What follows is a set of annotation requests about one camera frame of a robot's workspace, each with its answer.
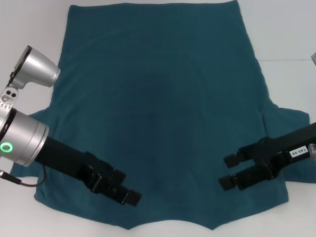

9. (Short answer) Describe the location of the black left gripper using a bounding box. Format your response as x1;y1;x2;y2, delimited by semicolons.
34;136;143;206

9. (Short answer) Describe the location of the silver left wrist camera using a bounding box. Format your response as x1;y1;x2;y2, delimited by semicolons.
0;84;20;111

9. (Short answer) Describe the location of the blue shirt with white print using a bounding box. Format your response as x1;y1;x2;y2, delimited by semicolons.
11;0;311;232

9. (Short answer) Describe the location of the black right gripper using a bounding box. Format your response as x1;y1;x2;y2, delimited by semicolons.
218;122;316;191

